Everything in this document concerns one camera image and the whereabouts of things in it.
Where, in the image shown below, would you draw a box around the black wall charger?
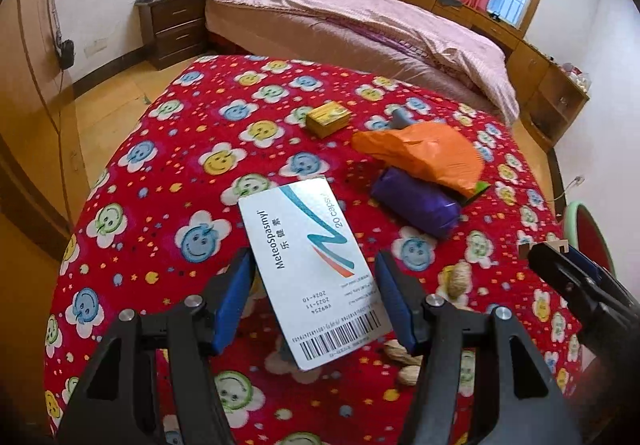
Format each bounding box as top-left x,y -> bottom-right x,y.
57,39 -> 76,70

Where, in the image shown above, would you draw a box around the orange plastic bag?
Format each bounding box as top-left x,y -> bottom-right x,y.
351,121 -> 485,196

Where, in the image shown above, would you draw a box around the wooden wardrobe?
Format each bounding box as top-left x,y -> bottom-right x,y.
0,0 -> 81,246

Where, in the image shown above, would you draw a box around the peanut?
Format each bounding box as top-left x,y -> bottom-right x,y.
445,261 -> 473,300
384,340 -> 425,366
397,365 -> 423,387

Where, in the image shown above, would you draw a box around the green mosquito coil box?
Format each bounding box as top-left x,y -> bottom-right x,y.
462,180 -> 493,206

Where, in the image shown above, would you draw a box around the red bin with green rim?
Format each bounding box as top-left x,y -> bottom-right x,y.
564,201 -> 616,276

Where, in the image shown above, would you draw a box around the black wall cable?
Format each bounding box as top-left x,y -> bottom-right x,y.
20,0 -> 76,196

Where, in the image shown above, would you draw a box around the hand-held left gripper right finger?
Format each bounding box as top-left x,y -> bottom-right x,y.
375,250 -> 583,445

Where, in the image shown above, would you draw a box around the wooden corner shelf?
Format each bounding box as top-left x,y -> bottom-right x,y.
520,60 -> 591,150

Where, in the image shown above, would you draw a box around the small brown cardboard box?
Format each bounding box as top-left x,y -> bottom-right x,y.
306,101 -> 351,140

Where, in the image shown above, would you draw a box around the bed with pink blanket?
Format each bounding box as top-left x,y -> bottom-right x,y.
197,0 -> 521,126

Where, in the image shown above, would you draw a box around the dark wooden nightstand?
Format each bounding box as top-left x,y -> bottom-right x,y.
137,0 -> 211,70

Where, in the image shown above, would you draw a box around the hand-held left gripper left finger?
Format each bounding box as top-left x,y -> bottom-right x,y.
59,247 -> 256,445

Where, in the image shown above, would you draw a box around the small items on shelf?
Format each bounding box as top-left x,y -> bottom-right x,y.
565,65 -> 593,90

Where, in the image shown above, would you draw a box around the purple plastic bag roll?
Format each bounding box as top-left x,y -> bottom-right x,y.
370,167 -> 462,240

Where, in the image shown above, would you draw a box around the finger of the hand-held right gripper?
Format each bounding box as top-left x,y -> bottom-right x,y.
527,242 -> 640,323
567,245 -> 618,283

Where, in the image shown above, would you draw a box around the bed mattress with brown sheet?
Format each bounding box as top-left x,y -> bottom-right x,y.
205,0 -> 501,110

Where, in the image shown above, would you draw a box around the white medicine box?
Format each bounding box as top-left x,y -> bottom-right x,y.
237,176 -> 392,372

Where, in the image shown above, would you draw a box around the red flower printed blanket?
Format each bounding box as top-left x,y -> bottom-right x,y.
44,54 -> 591,445

